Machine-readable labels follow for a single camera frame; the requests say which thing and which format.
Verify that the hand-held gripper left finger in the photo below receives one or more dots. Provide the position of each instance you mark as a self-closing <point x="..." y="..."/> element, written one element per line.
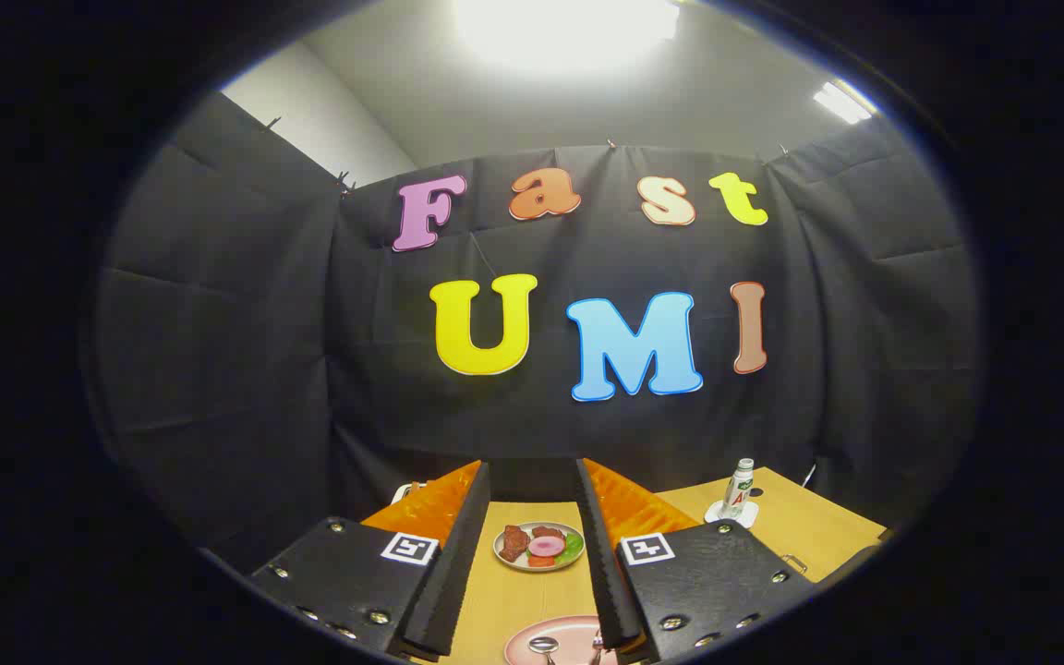
<point x="458" y="573"/>

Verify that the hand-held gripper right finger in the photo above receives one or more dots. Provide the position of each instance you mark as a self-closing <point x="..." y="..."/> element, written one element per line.
<point x="601" y="573"/>

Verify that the green lettuce leaf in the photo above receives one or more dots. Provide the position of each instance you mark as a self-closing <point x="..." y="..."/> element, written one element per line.
<point x="574" y="547"/>

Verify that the white oval food plate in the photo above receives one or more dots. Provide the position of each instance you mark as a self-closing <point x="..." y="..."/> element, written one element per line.
<point x="506" y="563"/>

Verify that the pink ham slice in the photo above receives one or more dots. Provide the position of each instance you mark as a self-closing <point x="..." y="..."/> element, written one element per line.
<point x="546" y="547"/>

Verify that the orange carrot slice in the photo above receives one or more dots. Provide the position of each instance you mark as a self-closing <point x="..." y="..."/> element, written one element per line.
<point x="541" y="561"/>

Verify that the large brown meat piece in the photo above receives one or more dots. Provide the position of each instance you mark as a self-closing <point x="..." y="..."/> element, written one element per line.
<point x="513" y="543"/>

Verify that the pink plate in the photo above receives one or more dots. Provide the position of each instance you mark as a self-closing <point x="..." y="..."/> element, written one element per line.
<point x="569" y="633"/>

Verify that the white square coaster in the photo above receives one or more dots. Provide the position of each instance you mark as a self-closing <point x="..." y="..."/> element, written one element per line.
<point x="726" y="517"/>

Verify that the white drink bottle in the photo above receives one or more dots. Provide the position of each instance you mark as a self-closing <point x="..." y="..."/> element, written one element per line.
<point x="737" y="489"/>

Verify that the small ceiling light panel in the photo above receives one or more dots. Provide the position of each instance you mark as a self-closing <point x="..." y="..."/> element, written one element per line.
<point x="841" y="102"/>

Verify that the large ceiling light panel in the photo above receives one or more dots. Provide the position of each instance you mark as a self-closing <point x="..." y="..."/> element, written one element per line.
<point x="564" y="32"/>

